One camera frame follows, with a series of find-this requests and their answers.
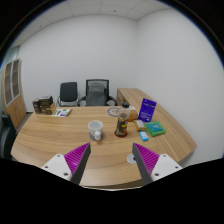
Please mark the small dark brown box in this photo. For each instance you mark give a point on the small dark brown box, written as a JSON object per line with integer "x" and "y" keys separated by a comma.
{"x": 36, "y": 106}

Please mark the green blue white leaflet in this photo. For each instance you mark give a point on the green blue white leaflet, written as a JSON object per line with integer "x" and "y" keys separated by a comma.
{"x": 61, "y": 112}

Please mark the orange-brown box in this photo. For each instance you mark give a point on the orange-brown box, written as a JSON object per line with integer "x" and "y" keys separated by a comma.
{"x": 134, "y": 115}

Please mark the black armchair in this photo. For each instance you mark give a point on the black armchair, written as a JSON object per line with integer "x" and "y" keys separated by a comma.
{"x": 6, "y": 136}

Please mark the small yellow box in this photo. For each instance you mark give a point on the small yellow box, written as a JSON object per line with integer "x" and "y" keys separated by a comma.
{"x": 140, "y": 125}

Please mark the kraft and dark cardboard box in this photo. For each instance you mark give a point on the kraft and dark cardboard box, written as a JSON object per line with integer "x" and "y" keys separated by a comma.
{"x": 48, "y": 109}

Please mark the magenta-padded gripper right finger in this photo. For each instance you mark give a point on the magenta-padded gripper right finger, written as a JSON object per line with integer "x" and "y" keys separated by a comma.
{"x": 163, "y": 165}

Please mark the green packets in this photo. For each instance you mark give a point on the green packets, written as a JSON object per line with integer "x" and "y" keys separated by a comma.
{"x": 155, "y": 128}

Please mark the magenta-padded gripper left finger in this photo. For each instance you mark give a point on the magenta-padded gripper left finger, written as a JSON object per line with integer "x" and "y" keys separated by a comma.
{"x": 59, "y": 165}

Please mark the purple pouch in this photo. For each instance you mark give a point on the purple pouch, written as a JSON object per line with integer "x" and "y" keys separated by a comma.
{"x": 147, "y": 110}

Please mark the mesh office chair grey garment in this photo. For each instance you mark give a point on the mesh office chair grey garment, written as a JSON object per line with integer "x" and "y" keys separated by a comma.
{"x": 96, "y": 93}

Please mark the dark brown printed box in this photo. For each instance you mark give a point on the dark brown printed box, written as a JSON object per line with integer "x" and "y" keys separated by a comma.
{"x": 46, "y": 100}

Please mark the small blue white packet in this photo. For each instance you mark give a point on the small blue white packet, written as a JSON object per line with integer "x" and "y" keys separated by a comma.
{"x": 143, "y": 136}

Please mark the clear drink bottle black cap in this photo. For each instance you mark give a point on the clear drink bottle black cap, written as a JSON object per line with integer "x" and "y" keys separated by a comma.
{"x": 122, "y": 123}

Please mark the grey round desk grommet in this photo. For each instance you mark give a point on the grey round desk grommet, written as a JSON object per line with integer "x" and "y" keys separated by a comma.
{"x": 130, "y": 158}

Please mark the wooden cabinet with glass doors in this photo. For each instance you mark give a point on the wooden cabinet with glass doors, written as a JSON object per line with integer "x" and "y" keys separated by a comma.
{"x": 15, "y": 106}

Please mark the wooden side desk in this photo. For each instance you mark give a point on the wooden side desk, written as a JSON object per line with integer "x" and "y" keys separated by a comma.
{"x": 128, "y": 94}

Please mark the white mug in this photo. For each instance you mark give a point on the white mug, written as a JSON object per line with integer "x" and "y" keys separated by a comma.
{"x": 95, "y": 128}

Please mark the black office chair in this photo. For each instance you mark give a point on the black office chair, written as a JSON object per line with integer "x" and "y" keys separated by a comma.
{"x": 68, "y": 91}

